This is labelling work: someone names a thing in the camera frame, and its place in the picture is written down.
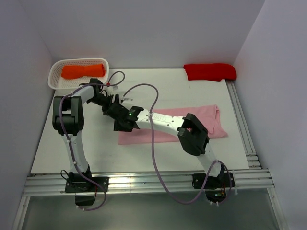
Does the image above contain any pink t shirt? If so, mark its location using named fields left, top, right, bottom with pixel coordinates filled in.
left=118, top=105, right=228, bottom=145

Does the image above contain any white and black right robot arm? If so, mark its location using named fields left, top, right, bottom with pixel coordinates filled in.
left=104, top=103, right=228, bottom=187

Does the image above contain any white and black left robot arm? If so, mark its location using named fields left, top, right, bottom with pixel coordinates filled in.
left=52, top=78, right=127, bottom=193

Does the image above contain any rolled orange t shirt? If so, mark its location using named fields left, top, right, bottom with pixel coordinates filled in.
left=61, top=64, right=106, bottom=80

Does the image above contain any white perforated plastic basket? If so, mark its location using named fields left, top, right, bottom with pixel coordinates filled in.
left=48, top=58, right=109, bottom=90

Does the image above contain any folded red t shirt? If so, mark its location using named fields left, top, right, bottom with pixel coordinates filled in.
left=183, top=63, right=237, bottom=82

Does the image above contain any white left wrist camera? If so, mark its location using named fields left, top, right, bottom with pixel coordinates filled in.
left=108, top=85, right=118, bottom=92

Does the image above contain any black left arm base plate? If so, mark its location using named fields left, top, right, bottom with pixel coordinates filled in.
left=65, top=176, right=109, bottom=193

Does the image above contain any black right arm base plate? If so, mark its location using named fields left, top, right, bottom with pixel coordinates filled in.
left=192, top=172, right=236, bottom=190

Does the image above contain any aluminium right side rail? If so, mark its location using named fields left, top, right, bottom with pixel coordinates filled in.
left=226, top=80, right=262, bottom=170

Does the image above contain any aluminium front rail frame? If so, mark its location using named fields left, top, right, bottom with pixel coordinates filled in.
left=13, top=168, right=288, bottom=230

